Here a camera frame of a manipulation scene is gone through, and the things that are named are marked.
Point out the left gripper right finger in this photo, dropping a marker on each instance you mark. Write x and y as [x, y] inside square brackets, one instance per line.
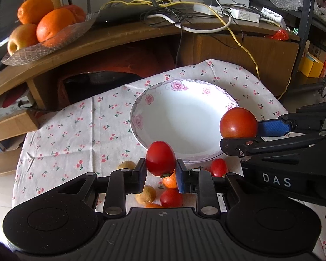
[199, 182]

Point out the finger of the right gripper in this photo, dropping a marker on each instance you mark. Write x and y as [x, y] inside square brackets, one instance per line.
[303, 124]
[249, 147]

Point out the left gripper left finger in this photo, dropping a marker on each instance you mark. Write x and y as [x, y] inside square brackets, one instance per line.
[121, 183]

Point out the tan longan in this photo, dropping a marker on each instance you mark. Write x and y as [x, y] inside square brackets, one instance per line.
[127, 165]
[147, 196]

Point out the large red tomato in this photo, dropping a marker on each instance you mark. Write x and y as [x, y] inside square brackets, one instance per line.
[238, 123]

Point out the small red cherry tomato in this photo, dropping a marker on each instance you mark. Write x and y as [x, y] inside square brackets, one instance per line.
[218, 168]

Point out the orange mandarin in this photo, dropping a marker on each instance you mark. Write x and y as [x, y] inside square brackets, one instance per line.
[170, 181]
[154, 206]

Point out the hidden red cherry tomato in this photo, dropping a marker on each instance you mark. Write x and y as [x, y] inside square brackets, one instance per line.
[171, 198]

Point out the oval red cherry tomato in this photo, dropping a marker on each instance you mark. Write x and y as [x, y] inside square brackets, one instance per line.
[160, 159]

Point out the yellow box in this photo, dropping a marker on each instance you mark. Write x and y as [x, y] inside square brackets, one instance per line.
[310, 66]

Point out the cherry print tablecloth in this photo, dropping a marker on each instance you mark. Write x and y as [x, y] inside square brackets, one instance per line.
[94, 134]

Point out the white floral porcelain bowl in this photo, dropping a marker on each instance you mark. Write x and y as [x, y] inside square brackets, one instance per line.
[184, 113]

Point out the black metal shelf rack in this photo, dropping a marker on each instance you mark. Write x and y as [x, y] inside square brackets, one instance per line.
[310, 21]

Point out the wooden tv stand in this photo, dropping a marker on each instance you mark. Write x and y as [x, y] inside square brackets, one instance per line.
[269, 60]

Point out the red plastic bag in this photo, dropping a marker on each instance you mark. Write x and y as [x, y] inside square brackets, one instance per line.
[280, 35]

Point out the white labelled device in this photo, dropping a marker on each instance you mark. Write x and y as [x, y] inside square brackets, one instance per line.
[274, 17]

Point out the silver set-top box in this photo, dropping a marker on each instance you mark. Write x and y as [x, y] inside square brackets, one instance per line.
[11, 103]

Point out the white power strip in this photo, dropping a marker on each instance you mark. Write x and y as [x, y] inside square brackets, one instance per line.
[235, 13]

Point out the glass fruit dish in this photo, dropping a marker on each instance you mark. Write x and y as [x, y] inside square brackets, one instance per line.
[63, 38]

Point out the black wifi router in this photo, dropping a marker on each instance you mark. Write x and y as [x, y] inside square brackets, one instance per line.
[125, 13]

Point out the front large orange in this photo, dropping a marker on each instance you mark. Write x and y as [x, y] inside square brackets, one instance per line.
[53, 22]

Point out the large orange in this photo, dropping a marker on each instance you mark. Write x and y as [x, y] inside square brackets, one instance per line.
[32, 11]
[53, 22]

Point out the yellow red apple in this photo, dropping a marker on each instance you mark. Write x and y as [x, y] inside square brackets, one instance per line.
[21, 37]

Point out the top large orange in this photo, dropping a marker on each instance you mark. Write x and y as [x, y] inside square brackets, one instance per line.
[32, 11]

